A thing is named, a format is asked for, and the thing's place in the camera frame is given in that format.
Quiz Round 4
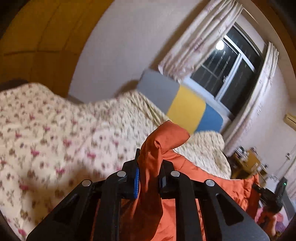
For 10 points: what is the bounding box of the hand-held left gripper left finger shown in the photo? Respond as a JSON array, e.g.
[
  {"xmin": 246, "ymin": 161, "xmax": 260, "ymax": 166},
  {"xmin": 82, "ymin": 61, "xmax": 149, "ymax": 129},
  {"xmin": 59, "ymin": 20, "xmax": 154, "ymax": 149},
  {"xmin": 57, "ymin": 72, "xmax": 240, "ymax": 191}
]
[{"xmin": 26, "ymin": 148, "xmax": 141, "ymax": 241}]

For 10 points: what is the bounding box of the floral quilt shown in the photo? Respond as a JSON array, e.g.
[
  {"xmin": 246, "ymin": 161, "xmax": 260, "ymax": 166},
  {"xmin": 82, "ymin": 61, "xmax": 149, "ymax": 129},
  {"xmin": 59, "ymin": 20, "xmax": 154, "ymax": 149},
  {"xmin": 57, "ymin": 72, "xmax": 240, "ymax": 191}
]
[{"xmin": 0, "ymin": 82, "xmax": 232, "ymax": 241}]

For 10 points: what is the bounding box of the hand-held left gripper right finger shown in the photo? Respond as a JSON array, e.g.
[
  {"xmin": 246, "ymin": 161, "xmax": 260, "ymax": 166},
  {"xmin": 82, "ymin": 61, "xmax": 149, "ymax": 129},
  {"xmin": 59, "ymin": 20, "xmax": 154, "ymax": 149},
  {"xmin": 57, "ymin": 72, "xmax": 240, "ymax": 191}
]
[{"xmin": 158, "ymin": 160, "xmax": 271, "ymax": 241}]

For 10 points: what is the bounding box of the wooden wardrobe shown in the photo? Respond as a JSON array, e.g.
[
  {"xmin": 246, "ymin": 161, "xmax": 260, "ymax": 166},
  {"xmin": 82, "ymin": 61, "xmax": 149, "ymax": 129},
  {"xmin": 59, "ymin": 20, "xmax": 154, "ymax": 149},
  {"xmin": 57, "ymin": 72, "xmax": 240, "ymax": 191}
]
[{"xmin": 0, "ymin": 0, "xmax": 114, "ymax": 99}]

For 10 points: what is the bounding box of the grey yellow blue headboard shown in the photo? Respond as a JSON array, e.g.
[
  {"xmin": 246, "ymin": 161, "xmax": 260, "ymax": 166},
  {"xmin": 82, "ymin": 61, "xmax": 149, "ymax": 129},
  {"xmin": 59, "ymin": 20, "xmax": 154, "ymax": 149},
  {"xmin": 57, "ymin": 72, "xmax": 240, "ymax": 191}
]
[{"xmin": 137, "ymin": 69, "xmax": 224, "ymax": 135}]

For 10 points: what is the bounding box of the pale patterned curtain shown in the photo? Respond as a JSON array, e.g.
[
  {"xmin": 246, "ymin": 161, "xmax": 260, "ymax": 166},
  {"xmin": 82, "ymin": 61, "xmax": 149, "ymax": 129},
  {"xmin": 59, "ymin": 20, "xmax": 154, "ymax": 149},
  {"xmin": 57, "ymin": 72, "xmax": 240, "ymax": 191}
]
[
  {"xmin": 223, "ymin": 42, "xmax": 281, "ymax": 158},
  {"xmin": 158, "ymin": 0, "xmax": 244, "ymax": 81}
]

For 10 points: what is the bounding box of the wooden desk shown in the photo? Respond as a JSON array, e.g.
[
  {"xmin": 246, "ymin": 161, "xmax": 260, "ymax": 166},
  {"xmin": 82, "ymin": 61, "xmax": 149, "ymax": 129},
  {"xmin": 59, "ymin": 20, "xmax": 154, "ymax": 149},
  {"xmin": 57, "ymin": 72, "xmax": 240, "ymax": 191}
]
[{"xmin": 231, "ymin": 149, "xmax": 266, "ymax": 180}]

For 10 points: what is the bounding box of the window with white frame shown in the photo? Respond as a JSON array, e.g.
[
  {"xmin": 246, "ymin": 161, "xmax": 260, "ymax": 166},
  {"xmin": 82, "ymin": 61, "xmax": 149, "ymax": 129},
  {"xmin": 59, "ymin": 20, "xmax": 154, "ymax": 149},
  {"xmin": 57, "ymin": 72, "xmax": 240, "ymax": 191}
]
[{"xmin": 190, "ymin": 23, "xmax": 266, "ymax": 116}]

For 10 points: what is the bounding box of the orange quilted jacket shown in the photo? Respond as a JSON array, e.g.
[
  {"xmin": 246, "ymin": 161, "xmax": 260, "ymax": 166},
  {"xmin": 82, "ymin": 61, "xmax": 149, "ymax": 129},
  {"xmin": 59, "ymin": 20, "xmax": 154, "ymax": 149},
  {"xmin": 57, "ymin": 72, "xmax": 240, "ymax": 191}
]
[{"xmin": 90, "ymin": 120, "xmax": 261, "ymax": 241}]

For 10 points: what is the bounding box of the pink blanket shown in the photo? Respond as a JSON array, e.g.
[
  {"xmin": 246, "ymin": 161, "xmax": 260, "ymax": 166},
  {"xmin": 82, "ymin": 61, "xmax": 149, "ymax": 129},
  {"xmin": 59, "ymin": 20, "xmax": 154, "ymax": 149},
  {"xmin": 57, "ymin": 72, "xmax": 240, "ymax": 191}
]
[{"xmin": 254, "ymin": 207, "xmax": 286, "ymax": 234}]

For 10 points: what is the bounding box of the wall air conditioner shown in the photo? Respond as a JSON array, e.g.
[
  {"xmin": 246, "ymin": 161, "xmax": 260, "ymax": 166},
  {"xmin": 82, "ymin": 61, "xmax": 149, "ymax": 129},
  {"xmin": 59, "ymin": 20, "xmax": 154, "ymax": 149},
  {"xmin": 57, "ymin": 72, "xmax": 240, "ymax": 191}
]
[{"xmin": 283, "ymin": 113, "xmax": 296, "ymax": 129}]

